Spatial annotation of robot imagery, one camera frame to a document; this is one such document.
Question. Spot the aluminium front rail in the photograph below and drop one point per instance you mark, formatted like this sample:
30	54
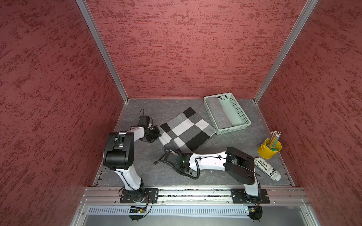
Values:
199	195

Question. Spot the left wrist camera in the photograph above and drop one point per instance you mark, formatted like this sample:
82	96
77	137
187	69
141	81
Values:
144	121

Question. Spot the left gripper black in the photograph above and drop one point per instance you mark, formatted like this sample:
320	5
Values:
157	133

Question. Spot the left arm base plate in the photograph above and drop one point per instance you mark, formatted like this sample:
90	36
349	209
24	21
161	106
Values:
142	196

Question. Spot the yellow pencil cup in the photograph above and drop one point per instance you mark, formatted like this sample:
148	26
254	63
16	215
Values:
266	152

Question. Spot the grey knitted scarf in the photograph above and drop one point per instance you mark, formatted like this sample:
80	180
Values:
221	119

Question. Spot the white printed cup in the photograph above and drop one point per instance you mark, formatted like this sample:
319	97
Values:
267	169

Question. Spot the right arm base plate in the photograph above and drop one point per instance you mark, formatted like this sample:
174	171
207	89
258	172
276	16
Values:
239	196

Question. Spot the light green plastic basket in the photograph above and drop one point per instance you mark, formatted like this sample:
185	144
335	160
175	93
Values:
233	110

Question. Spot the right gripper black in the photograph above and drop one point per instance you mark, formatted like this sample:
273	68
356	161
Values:
182	153

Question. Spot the black white checkered scarf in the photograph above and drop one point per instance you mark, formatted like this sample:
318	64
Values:
185	133

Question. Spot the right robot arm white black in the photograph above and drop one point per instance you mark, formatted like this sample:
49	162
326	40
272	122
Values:
237	164

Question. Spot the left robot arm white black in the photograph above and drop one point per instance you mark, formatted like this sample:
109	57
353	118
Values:
119	155

